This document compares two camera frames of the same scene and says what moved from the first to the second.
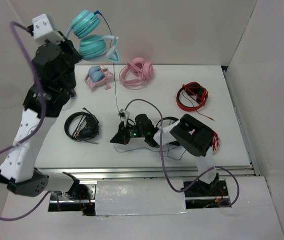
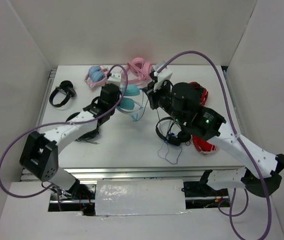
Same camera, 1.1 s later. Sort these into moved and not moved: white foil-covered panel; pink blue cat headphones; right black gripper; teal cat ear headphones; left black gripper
Moved: left black gripper; teal cat ear headphones; right black gripper
Not moved: pink blue cat headphones; white foil-covered panel
